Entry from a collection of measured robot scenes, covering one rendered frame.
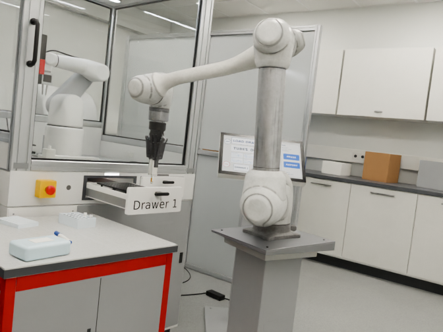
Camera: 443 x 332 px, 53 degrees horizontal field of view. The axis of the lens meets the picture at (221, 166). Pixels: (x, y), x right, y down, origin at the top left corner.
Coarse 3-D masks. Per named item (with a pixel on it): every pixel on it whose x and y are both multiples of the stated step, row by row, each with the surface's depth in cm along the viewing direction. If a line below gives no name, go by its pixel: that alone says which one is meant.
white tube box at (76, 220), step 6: (60, 216) 176; (66, 216) 174; (72, 216) 175; (78, 216) 176; (60, 222) 176; (66, 222) 174; (72, 222) 172; (78, 222) 170; (84, 222) 172; (90, 222) 174; (78, 228) 170; (84, 228) 172
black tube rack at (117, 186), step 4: (100, 184) 201; (104, 184) 199; (108, 184) 201; (112, 184) 202; (116, 184) 204; (120, 184) 205; (124, 184) 206; (128, 184) 209; (132, 184) 209; (136, 184) 212; (112, 188) 209; (116, 188) 193; (120, 188) 192; (124, 188) 193; (124, 192) 201
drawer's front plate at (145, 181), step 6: (144, 180) 223; (156, 180) 229; (162, 180) 232; (168, 180) 235; (174, 180) 238; (180, 180) 241; (150, 186) 226; (156, 186) 229; (162, 186) 232; (168, 186) 235; (180, 186) 242
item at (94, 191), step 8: (88, 184) 200; (96, 184) 207; (88, 192) 200; (96, 192) 196; (104, 192) 192; (112, 192) 188; (120, 192) 185; (104, 200) 192; (112, 200) 188; (120, 200) 184
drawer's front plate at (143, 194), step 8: (128, 192) 178; (136, 192) 180; (144, 192) 183; (152, 192) 186; (176, 192) 196; (128, 200) 178; (136, 200) 181; (144, 200) 184; (152, 200) 187; (160, 200) 190; (168, 200) 193; (176, 200) 197; (128, 208) 178; (144, 208) 184; (152, 208) 187; (160, 208) 191; (168, 208) 194; (176, 208) 197
